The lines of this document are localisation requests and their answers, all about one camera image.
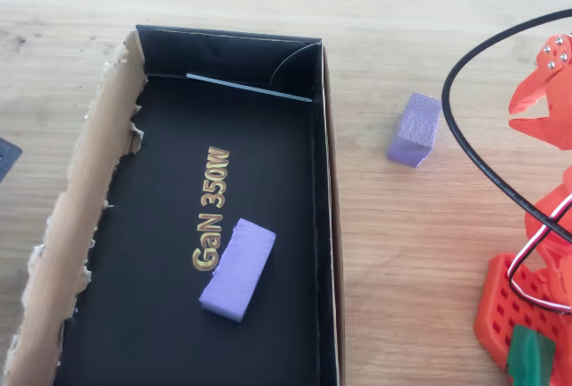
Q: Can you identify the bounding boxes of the black cardboard box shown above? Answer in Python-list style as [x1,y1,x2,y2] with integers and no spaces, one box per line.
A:
[0,23,348,386]

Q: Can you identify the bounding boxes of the red white black servo wire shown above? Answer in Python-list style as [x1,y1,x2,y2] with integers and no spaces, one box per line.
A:
[506,192,572,315]

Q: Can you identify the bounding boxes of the black camera cable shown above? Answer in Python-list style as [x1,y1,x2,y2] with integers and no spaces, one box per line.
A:
[441,8,572,245]

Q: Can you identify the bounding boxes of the dark grey tape patch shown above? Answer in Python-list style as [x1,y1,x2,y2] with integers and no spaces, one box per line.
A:
[0,137,23,182]

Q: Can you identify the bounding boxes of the purple textured foam block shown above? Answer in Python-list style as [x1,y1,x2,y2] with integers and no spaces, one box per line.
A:
[198,218,277,323]
[386,92,443,169]

